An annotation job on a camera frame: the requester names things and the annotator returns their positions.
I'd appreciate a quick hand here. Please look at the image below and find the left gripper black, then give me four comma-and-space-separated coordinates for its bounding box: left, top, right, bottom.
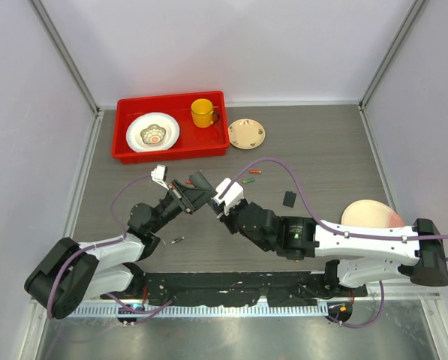
149, 179, 216, 234

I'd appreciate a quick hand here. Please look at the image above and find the black remote control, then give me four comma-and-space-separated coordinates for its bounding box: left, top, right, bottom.
189, 172, 216, 205

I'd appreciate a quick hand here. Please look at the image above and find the black battery cover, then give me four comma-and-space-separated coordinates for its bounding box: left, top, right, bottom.
282, 191, 296, 208

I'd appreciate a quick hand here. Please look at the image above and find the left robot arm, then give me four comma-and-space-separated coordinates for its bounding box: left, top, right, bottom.
24, 179, 216, 320

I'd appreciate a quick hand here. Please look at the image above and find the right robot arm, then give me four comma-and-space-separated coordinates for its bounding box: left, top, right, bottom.
212, 199, 448, 296

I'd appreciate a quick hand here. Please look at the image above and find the red plastic tray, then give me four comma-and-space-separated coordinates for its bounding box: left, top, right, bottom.
111, 91, 230, 164

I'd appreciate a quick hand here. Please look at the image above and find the white paper plate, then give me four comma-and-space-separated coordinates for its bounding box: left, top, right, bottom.
126, 112, 180, 152

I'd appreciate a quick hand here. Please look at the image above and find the beige floral saucer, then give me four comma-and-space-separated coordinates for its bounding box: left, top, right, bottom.
228, 118, 266, 150

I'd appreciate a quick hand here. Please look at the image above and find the yellow mug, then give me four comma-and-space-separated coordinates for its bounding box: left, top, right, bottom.
191, 98, 221, 128

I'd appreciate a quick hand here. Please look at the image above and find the pink rimmed plate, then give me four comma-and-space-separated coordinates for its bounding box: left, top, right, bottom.
341, 199, 404, 228

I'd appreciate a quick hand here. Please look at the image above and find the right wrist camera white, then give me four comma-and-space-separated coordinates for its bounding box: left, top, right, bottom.
212, 178, 244, 217

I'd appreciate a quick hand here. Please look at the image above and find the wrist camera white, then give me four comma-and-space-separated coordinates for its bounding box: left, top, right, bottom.
151, 164, 170, 191
212, 178, 244, 217

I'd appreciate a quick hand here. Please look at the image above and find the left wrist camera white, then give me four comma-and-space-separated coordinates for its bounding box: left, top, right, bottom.
151, 164, 170, 191

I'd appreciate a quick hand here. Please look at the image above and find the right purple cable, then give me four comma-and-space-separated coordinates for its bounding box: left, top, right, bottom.
223, 157, 448, 331

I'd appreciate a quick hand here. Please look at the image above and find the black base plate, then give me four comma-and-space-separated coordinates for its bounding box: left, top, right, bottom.
111, 271, 368, 308

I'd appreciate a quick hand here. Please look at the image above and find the white slotted cable duct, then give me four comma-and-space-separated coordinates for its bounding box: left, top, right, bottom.
68, 301, 328, 319

